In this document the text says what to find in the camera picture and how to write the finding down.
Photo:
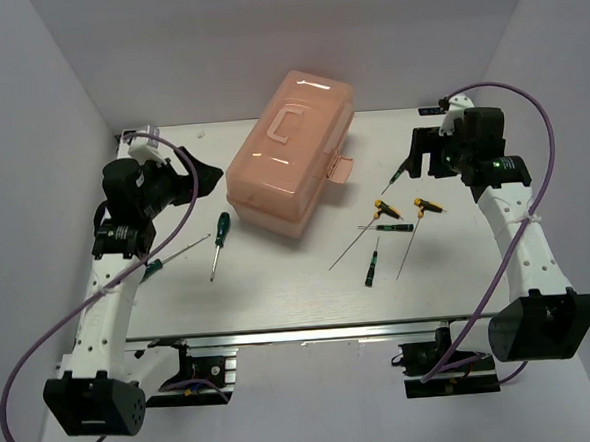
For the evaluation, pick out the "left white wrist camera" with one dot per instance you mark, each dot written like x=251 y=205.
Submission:
x=145 y=149

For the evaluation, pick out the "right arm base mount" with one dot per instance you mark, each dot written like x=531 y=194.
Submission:
x=465 y=372

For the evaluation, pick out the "small green precision screwdriver horizontal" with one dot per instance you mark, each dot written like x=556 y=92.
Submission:
x=403 y=227

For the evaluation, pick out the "right blue label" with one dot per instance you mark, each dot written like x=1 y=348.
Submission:
x=426 y=111

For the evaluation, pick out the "yellow black T-handle key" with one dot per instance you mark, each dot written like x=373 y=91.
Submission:
x=423 y=207
x=381 y=209

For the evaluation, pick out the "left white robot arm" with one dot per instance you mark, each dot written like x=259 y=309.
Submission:
x=102 y=391

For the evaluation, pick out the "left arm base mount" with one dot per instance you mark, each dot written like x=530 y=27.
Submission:
x=202 y=379

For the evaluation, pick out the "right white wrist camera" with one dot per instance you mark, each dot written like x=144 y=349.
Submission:
x=454 y=108

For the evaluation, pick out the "pink plastic toolbox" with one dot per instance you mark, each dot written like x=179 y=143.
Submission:
x=293 y=151

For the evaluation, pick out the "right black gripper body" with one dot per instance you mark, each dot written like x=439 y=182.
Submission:
x=460 y=150

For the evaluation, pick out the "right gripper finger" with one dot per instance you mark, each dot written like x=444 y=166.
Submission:
x=439 y=166
x=421 y=141

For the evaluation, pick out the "small green precision screwdriver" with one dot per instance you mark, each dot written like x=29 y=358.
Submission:
x=369 y=279
x=395 y=176

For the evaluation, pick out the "green screwdriver short shaft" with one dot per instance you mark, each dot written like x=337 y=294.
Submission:
x=222 y=229

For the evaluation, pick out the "green screwdriver long shaft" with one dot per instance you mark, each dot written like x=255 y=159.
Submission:
x=153 y=266

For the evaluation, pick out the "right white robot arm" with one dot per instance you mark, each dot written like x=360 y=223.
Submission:
x=546 y=318

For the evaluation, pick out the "aluminium front rail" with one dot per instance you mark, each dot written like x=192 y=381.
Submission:
x=318 y=334

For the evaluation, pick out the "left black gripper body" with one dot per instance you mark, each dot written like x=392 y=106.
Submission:
x=161 y=185

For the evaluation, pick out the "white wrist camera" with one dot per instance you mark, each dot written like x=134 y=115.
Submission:
x=145 y=149
x=454 y=108

